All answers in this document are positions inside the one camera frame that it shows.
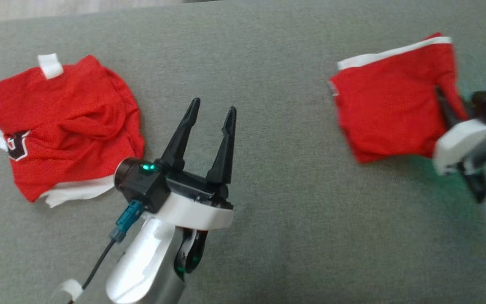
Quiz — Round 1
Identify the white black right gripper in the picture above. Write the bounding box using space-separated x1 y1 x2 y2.
432 86 486 176

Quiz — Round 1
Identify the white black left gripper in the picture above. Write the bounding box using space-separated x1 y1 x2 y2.
156 98 238 231

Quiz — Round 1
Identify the white cable label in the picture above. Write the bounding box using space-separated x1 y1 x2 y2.
49 279 84 304

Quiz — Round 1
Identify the red white printed jersey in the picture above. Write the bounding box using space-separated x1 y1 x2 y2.
0 53 146 209

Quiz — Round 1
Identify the red garment with white hem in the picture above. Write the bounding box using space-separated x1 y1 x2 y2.
329 32 470 165

